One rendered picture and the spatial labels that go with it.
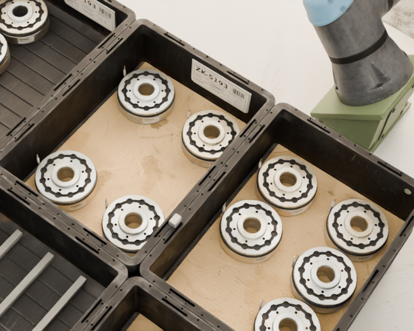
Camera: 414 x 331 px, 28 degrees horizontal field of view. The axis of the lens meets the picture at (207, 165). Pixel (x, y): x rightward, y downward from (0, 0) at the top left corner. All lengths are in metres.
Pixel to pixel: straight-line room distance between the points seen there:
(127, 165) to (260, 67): 0.44
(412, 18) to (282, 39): 1.15
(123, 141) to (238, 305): 0.36
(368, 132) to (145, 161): 0.43
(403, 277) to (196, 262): 0.40
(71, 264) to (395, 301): 0.58
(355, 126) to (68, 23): 0.58
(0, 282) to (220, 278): 0.35
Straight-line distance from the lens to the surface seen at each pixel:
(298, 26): 1.82
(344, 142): 1.37
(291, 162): 1.42
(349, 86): 1.55
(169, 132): 1.47
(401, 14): 2.89
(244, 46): 1.77
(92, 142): 1.46
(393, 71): 1.55
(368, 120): 1.55
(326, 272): 1.35
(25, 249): 1.37
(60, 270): 1.35
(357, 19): 1.50
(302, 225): 1.40
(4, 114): 1.51
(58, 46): 1.60
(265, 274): 1.35
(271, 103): 1.40
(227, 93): 1.46
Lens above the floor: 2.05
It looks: 58 degrees down
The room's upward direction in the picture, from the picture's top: 6 degrees clockwise
